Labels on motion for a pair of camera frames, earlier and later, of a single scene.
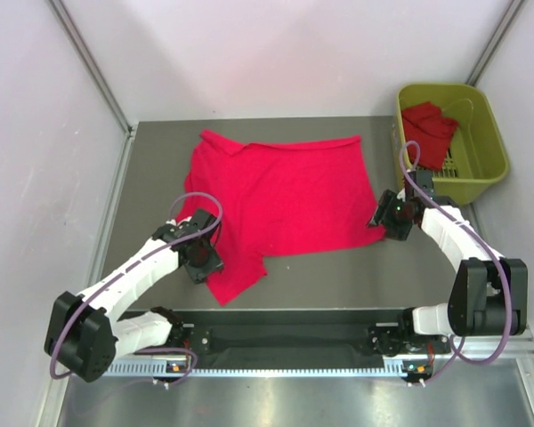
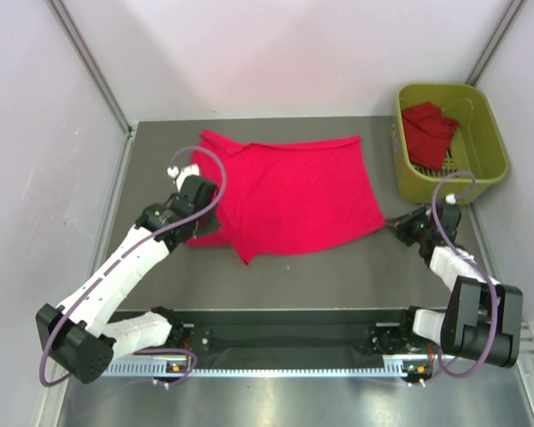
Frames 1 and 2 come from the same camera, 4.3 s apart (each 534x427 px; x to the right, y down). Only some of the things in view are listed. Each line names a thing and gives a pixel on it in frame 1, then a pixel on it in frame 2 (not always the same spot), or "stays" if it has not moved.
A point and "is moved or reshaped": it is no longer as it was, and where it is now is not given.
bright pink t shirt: x=275 y=198 is moved or reshaped
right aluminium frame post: x=508 y=20 stays
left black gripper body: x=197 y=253 -> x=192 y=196
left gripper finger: x=200 y=273 -> x=206 y=224
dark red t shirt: x=426 y=125 stays
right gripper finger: x=383 y=206 -> x=400 y=222
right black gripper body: x=396 y=221 -> x=420 y=227
